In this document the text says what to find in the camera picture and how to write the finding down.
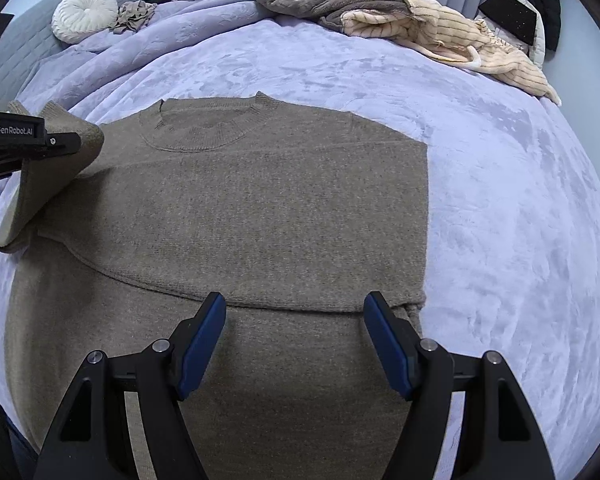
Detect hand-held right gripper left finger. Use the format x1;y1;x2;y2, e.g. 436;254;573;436
32;291;227;480

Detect lavender fleece blanket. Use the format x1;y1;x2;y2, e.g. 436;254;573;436
0;0;600;480

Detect black hanging garment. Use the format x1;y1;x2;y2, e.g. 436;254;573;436
510;0;562;52

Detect small beige crumpled cloth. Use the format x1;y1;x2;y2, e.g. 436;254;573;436
111;1;157;36

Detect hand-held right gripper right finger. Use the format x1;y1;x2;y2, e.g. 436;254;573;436
363;291;558;480

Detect taupe knit sweater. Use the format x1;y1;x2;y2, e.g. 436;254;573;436
0;91;428;480

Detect grey quilted headboard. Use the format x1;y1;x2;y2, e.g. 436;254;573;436
0;0;143;111

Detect round white pleated pillow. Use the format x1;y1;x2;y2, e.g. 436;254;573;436
51;0;119;45

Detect white hanging garment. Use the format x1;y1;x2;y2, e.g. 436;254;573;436
485;0;547;68

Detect black sparkly bag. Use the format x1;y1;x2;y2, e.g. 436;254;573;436
478;0;540;46

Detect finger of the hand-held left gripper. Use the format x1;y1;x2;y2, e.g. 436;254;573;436
0;156;27;184
22;131;81;160

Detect cream striped garment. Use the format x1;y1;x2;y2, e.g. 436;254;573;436
341;0;562;107

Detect grey fleece garment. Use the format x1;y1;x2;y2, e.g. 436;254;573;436
255;0;411;31

